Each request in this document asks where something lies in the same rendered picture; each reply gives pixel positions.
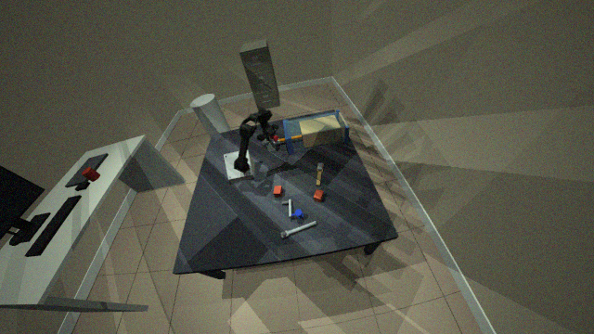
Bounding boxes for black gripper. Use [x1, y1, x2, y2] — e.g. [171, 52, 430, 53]
[257, 124, 278, 142]

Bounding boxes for orange block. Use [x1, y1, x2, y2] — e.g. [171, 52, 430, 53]
[274, 186, 283, 198]
[314, 189, 324, 203]

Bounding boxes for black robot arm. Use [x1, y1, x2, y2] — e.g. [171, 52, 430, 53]
[234, 109, 277, 173]

